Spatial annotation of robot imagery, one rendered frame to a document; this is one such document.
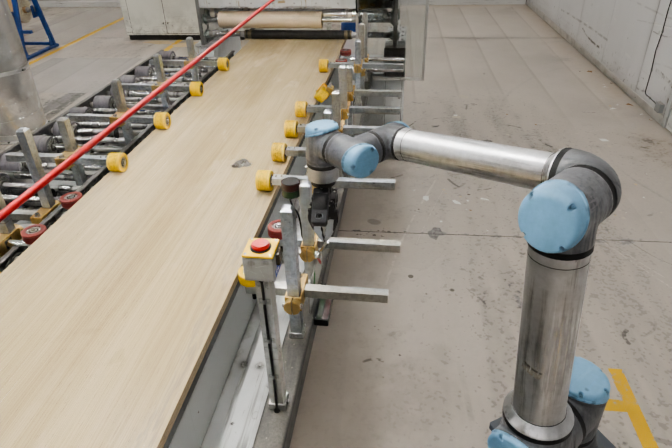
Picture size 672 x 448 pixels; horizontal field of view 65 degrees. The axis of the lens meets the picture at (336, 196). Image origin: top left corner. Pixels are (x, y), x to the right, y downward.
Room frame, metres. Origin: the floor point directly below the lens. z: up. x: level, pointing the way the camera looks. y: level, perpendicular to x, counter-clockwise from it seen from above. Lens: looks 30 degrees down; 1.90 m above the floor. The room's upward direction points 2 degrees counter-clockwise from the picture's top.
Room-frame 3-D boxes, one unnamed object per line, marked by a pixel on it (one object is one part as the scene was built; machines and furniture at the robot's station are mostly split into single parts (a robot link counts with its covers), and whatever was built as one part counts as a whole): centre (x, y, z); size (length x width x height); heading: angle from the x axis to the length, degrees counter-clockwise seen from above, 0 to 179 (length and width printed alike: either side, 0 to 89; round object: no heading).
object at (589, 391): (0.87, -0.57, 0.79); 0.17 x 0.15 x 0.18; 131
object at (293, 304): (1.22, 0.13, 0.84); 0.13 x 0.06 x 0.05; 172
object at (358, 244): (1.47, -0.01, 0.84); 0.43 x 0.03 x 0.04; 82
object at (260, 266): (0.94, 0.17, 1.18); 0.07 x 0.07 x 0.08; 82
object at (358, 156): (1.24, -0.05, 1.30); 0.12 x 0.12 x 0.09; 41
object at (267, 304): (0.94, 0.17, 0.93); 0.05 x 0.05 x 0.45; 82
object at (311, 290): (1.23, 0.07, 0.84); 0.43 x 0.03 x 0.04; 82
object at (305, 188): (1.45, 0.10, 0.87); 0.03 x 0.03 x 0.48; 82
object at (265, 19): (4.11, 0.26, 1.05); 1.43 x 0.12 x 0.12; 82
